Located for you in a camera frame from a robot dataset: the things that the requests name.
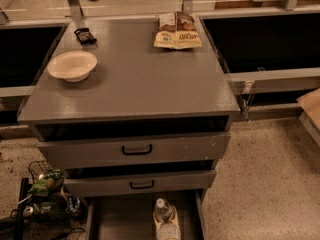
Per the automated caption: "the grey top drawer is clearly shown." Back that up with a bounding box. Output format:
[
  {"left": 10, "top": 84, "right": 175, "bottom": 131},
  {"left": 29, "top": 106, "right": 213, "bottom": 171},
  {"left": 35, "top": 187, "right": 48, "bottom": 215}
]
[{"left": 38, "top": 133, "right": 231, "bottom": 169}]

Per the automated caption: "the green chip bag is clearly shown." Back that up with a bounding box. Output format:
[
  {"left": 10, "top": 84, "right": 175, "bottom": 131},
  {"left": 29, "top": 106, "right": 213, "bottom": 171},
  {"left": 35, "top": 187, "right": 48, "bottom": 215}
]
[{"left": 28, "top": 169, "right": 65, "bottom": 197}]

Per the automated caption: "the white ceramic bowl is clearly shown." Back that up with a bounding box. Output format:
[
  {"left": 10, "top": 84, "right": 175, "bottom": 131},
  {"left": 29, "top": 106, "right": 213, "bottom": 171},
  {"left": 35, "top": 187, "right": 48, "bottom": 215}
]
[{"left": 47, "top": 51, "right": 97, "bottom": 82}]

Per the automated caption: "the grey middle drawer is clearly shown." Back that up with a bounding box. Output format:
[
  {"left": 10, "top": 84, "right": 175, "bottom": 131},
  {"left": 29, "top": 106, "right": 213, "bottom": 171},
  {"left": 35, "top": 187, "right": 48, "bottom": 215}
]
[{"left": 64, "top": 170, "right": 216, "bottom": 197}]

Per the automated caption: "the grey open bottom drawer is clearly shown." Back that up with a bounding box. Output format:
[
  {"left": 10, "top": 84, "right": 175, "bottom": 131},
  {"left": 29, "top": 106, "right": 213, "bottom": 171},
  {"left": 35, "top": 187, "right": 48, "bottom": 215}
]
[{"left": 84, "top": 190, "right": 208, "bottom": 240}]

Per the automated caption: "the black wire basket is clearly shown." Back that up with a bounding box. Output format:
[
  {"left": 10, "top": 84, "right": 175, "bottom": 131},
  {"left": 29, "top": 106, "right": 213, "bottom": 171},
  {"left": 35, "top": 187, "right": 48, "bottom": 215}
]
[{"left": 28, "top": 160, "right": 52, "bottom": 183}]

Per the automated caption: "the small black snack packet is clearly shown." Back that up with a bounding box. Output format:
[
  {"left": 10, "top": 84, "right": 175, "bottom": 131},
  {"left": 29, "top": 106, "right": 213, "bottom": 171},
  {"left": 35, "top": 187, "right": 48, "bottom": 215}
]
[{"left": 74, "top": 28, "right": 97, "bottom": 46}]

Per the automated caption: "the brown and yellow snack bag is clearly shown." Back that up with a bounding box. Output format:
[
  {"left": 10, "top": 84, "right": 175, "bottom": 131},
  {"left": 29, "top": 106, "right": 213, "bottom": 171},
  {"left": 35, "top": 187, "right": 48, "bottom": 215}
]
[{"left": 154, "top": 11, "right": 202, "bottom": 50}]

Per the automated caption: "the clear plastic water bottle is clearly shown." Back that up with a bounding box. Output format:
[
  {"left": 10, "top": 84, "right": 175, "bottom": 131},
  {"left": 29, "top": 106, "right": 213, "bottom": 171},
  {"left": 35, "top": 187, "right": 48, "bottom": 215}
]
[{"left": 154, "top": 198, "right": 172, "bottom": 223}]

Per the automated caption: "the grey drawer cabinet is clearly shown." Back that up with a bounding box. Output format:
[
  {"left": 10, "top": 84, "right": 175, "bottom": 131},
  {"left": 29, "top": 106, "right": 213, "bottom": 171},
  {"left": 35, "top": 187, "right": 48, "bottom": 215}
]
[{"left": 17, "top": 16, "right": 241, "bottom": 198}]

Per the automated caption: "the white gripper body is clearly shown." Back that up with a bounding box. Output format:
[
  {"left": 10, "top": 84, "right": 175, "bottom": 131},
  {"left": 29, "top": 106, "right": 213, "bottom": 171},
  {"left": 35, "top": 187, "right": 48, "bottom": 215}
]
[{"left": 156, "top": 223, "right": 181, "bottom": 240}]

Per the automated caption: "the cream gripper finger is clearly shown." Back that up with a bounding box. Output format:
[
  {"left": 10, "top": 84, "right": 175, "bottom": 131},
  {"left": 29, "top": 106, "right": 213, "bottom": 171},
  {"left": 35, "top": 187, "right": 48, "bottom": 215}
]
[
  {"left": 170, "top": 205, "right": 179, "bottom": 226},
  {"left": 153, "top": 213, "right": 165, "bottom": 230}
]

